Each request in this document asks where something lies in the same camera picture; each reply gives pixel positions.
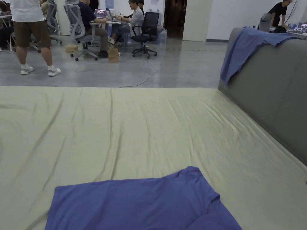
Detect white desk with laptops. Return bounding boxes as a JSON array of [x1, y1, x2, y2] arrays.
[[90, 8, 131, 36]]

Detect grey office chair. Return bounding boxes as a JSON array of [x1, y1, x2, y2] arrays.
[[64, 3, 102, 61], [45, 0, 63, 46]]

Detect blue garment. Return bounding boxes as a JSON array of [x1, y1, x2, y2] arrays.
[[220, 27, 302, 87]]

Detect bed with pale green sheet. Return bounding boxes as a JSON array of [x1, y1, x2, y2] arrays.
[[0, 87, 307, 230]]

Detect black office chair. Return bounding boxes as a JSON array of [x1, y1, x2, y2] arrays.
[[131, 12, 160, 59]]

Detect water bottles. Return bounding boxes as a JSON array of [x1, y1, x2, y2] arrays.
[[153, 27, 168, 45]]

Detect blue shirt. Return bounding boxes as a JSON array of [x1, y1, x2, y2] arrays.
[[44, 166, 243, 230]]

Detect grey padded headboard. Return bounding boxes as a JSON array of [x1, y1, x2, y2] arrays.
[[218, 27, 307, 166]]

